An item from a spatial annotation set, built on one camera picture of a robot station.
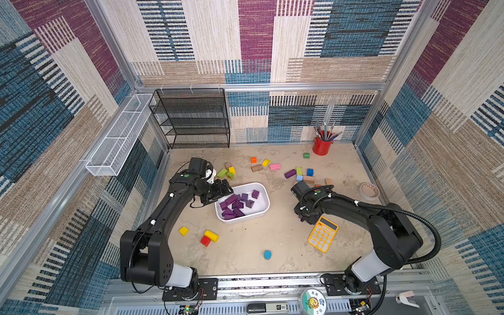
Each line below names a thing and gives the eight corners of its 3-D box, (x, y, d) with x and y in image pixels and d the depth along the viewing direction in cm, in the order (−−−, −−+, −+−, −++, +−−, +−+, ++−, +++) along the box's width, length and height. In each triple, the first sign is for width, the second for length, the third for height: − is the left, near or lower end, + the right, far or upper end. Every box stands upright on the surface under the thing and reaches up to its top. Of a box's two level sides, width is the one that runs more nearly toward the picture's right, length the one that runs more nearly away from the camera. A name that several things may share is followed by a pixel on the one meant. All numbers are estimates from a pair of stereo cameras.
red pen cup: (312, 153, 118) (314, 144, 112) (312, 146, 121) (315, 137, 115) (329, 156, 116) (332, 147, 110) (329, 149, 120) (333, 140, 114)
